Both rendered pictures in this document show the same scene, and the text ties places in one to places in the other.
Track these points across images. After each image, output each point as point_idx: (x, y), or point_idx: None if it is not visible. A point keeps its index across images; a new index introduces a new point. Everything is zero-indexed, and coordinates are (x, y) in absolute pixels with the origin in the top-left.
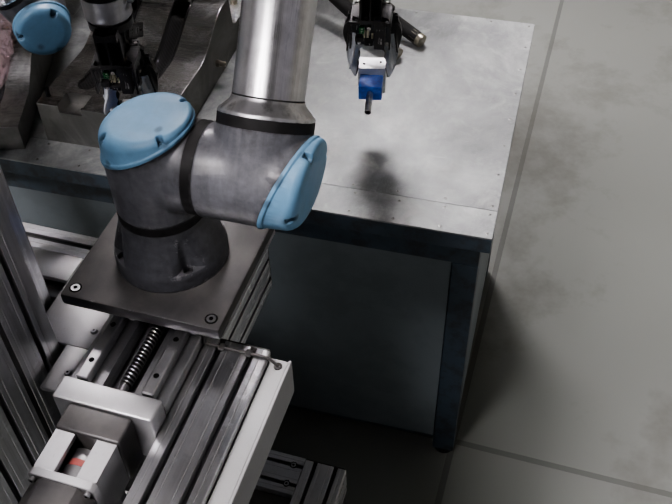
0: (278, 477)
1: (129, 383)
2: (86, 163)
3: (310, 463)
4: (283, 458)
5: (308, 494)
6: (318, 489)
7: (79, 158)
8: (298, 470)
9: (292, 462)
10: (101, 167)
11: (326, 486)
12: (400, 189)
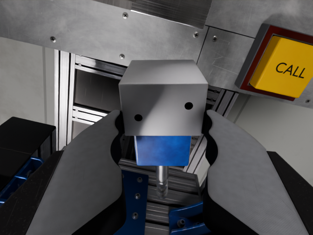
0: (208, 97)
1: None
2: (61, 33)
3: (223, 90)
4: (211, 88)
5: (220, 104)
6: (225, 102)
7: (44, 20)
8: (217, 93)
9: (215, 90)
10: (87, 43)
11: (228, 101)
12: None
